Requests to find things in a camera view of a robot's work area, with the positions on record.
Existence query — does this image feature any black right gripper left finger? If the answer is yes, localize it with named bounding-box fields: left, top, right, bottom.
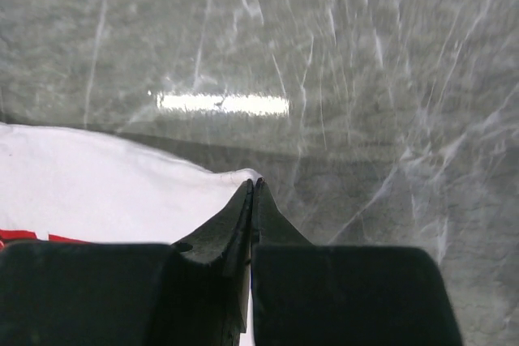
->
left=1, top=181, right=253, bottom=345

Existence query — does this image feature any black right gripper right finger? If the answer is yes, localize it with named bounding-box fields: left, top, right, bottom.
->
left=251, top=180, right=462, bottom=345

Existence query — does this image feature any white t-shirt red print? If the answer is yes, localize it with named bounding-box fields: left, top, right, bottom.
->
left=0, top=121, right=260, bottom=346

